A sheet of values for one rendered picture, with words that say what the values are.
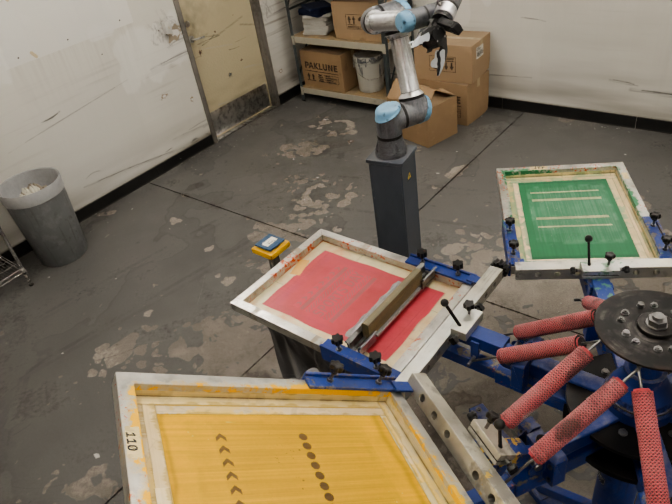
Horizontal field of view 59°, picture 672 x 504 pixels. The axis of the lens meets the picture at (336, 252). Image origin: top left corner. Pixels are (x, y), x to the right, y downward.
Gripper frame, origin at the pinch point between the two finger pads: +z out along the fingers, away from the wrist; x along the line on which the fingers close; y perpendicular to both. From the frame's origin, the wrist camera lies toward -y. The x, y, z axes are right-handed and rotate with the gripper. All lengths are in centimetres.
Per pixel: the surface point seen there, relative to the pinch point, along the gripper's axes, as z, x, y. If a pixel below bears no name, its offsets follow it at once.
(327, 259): 63, -37, 59
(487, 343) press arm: 79, -51, -26
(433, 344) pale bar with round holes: 87, -41, -13
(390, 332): 86, -42, 10
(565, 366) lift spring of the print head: 83, -40, -61
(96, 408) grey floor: 175, -27, 194
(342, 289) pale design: 75, -37, 40
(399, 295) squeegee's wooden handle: 72, -39, 10
